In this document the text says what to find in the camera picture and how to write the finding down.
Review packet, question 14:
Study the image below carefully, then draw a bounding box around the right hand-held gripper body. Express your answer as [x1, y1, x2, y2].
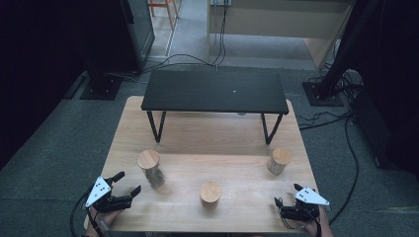
[279, 187, 330, 222]

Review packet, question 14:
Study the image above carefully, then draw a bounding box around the hand-held gripper cable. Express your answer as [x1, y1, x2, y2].
[69, 186, 104, 237]
[275, 197, 323, 237]

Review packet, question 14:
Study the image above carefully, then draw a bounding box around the tall glass jar wooden lid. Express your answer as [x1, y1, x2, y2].
[136, 149, 166, 190]

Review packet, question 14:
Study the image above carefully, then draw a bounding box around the black monitor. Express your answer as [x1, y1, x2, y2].
[120, 0, 156, 74]

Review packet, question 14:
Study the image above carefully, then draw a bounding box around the short jar with red contents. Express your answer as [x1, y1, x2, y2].
[199, 181, 222, 209]

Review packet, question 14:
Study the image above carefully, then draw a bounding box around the black slanted stand with base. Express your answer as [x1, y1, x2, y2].
[301, 0, 389, 108]

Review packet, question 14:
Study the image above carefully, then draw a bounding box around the glass jar with pale grains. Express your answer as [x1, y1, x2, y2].
[266, 147, 293, 177]

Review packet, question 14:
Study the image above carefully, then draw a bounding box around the short black floor cable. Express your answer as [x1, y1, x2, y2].
[297, 111, 354, 131]

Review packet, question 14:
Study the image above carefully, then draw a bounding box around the black stand with square base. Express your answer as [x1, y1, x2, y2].
[79, 63, 124, 101]

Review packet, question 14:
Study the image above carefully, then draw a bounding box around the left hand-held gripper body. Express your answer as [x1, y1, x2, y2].
[84, 176, 133, 213]

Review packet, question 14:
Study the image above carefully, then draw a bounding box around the dark curtain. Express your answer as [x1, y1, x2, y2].
[355, 0, 419, 179]
[0, 0, 100, 171]

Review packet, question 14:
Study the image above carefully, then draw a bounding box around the right hand-held gripper cable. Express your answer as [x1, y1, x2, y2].
[275, 197, 323, 237]

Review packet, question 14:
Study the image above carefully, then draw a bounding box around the black flat floor bar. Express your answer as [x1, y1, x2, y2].
[62, 74, 87, 101]

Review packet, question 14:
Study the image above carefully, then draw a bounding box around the black shelf with metal legs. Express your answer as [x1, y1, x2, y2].
[140, 68, 291, 145]

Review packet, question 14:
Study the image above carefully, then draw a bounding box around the long black floor cable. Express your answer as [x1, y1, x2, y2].
[329, 115, 361, 225]

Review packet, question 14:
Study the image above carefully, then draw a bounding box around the person's right hand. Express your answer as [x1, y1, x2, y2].
[295, 206, 332, 236]

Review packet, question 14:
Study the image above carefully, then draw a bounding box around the left hand-held gripper cable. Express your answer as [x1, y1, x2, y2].
[69, 186, 104, 237]

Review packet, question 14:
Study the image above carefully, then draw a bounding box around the person's left hand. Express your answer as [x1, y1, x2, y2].
[94, 207, 125, 229]

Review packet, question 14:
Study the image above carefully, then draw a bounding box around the tangle of black cables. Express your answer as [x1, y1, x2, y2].
[309, 62, 364, 100]

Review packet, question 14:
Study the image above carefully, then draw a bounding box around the light wooden desk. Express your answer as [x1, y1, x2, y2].
[207, 0, 357, 70]

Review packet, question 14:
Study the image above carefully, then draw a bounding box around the orange wooden chair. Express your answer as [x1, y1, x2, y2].
[147, 0, 182, 32]

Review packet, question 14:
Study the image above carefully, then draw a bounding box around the black cable to power strip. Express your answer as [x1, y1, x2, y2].
[139, 0, 230, 74]

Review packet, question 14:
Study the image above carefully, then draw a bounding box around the black box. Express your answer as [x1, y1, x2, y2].
[350, 93, 396, 171]

